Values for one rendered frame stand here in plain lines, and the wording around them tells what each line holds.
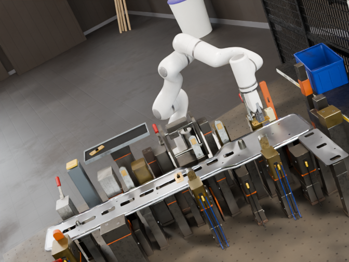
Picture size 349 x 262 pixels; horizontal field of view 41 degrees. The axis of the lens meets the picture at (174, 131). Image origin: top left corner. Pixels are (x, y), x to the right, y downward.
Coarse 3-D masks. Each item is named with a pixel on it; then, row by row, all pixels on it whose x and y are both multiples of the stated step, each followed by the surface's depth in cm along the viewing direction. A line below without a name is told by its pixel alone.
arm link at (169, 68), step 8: (168, 56) 241; (176, 56) 239; (184, 56) 241; (160, 64) 239; (168, 64) 237; (176, 64) 238; (184, 64) 242; (160, 72) 240; (168, 72) 237; (176, 72) 240; (168, 80) 242; (176, 80) 247; (168, 88) 257; (176, 88) 256; (160, 96) 266; (168, 96) 262; (176, 96) 263; (160, 104) 267; (168, 104) 265; (160, 112) 269; (168, 112) 269
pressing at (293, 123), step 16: (272, 128) 231; (288, 128) 225; (304, 128) 219; (256, 144) 224; (272, 144) 219; (208, 160) 229; (224, 160) 223; (240, 160) 218; (160, 176) 233; (208, 176) 218; (128, 192) 233; (144, 192) 228; (160, 192) 221; (176, 192) 218; (96, 208) 232; (128, 208) 220; (64, 224) 231; (96, 224) 220; (48, 240) 225
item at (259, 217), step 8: (240, 168) 214; (240, 176) 209; (248, 176) 209; (240, 184) 215; (248, 184) 210; (248, 192) 212; (256, 200) 216; (256, 208) 216; (256, 216) 219; (264, 216) 220
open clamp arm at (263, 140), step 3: (261, 135) 206; (264, 135) 206; (258, 138) 207; (261, 138) 205; (264, 138) 205; (261, 141) 206; (264, 141) 206; (267, 141) 207; (261, 144) 207; (264, 144) 207; (267, 144) 208; (261, 147) 208; (264, 147) 208; (267, 147) 209
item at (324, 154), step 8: (312, 136) 211; (320, 136) 209; (304, 144) 208; (312, 144) 206; (320, 144) 204; (328, 144) 201; (336, 144) 199; (312, 152) 202; (320, 152) 199; (328, 152) 196; (336, 152) 194; (344, 152) 192; (320, 160) 195; (328, 160) 192; (336, 160) 190
